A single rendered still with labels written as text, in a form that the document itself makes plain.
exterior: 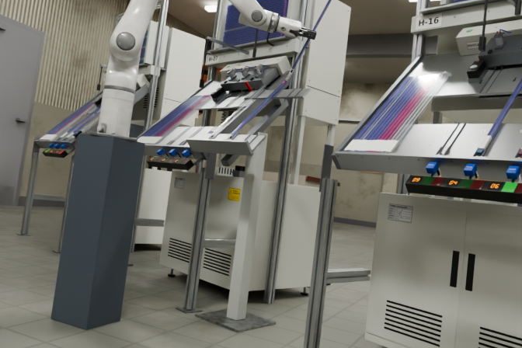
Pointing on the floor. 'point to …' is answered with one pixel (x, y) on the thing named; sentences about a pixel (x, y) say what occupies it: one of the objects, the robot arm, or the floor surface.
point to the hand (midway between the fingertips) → (311, 34)
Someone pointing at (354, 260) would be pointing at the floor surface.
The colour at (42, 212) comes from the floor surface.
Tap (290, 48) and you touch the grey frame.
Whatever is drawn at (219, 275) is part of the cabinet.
